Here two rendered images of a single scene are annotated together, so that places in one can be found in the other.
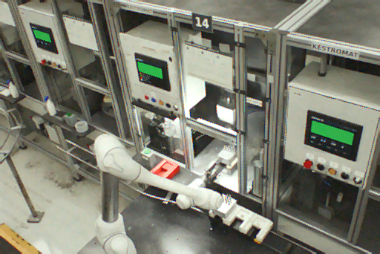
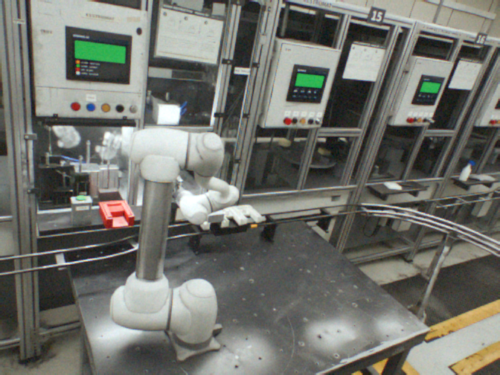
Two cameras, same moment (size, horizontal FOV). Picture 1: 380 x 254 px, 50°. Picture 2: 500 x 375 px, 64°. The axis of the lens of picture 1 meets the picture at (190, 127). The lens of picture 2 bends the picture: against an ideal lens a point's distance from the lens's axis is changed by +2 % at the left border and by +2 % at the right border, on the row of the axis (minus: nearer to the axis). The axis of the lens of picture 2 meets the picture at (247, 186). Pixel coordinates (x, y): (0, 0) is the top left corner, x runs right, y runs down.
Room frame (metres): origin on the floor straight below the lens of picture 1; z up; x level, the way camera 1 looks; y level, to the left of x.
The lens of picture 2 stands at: (1.07, 1.60, 1.94)
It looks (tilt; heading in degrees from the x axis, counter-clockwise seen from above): 24 degrees down; 284
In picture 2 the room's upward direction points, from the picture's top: 12 degrees clockwise
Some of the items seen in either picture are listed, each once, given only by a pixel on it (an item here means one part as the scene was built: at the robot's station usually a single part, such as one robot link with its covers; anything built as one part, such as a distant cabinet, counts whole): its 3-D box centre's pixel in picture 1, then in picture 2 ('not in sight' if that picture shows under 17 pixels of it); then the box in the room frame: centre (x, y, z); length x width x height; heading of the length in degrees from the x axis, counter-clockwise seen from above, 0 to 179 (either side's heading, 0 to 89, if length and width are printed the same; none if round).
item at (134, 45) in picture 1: (162, 66); (87, 57); (2.25, 0.13, 1.60); 0.42 x 0.29 x 0.46; 49
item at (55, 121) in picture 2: (154, 108); (92, 120); (2.15, 0.22, 1.37); 0.36 x 0.04 x 0.04; 49
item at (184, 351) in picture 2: not in sight; (197, 332); (1.44, 0.45, 0.71); 0.22 x 0.18 x 0.06; 49
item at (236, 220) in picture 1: (240, 221); (228, 220); (1.60, -0.24, 0.84); 0.36 x 0.14 x 0.10; 49
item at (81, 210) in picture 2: (149, 157); (80, 209); (2.13, 0.30, 0.97); 0.08 x 0.08 x 0.12; 49
